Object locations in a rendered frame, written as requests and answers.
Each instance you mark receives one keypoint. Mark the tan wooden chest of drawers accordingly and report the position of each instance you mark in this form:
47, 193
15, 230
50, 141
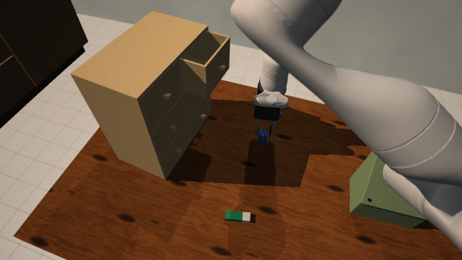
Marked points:
115, 78

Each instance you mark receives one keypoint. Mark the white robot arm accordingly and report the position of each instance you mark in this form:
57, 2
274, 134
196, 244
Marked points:
399, 120

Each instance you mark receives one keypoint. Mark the dark olive drawer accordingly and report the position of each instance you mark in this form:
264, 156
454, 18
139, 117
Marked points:
161, 95
191, 102
169, 126
198, 117
175, 150
212, 51

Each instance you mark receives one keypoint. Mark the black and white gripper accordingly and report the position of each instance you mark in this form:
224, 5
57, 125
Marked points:
268, 101

